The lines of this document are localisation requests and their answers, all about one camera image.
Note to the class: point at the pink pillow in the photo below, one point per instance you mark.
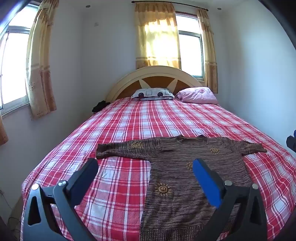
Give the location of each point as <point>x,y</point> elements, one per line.
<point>198,95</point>

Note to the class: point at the red plaid bed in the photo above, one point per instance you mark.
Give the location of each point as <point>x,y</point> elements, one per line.
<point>138,120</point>

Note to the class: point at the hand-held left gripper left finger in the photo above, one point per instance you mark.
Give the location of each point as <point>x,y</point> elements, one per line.
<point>85,180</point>

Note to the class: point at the brown knit sweater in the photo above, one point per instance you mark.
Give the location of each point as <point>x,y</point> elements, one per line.
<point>175,162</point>

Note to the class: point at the white patterned pillow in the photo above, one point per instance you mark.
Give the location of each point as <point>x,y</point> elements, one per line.
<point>150,92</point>

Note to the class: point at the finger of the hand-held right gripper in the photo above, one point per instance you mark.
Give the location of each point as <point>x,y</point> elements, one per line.
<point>291,143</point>

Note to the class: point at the cream and brown headboard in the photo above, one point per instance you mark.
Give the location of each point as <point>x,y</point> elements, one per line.
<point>159,81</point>

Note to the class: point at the dark cloth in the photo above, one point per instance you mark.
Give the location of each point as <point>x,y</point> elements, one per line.
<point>99,107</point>

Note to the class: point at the black curtain rod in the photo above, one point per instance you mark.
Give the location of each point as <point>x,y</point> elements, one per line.
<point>187,6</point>

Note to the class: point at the sliding glass window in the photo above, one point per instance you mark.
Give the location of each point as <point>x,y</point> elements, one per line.
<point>13,69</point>
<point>189,51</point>

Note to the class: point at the yellow patterned curtain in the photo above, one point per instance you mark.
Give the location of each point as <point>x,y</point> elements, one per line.
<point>2,132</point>
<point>157,34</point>
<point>40,69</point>
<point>208,58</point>

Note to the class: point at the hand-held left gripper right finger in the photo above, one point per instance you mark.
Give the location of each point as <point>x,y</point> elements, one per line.
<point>205,180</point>

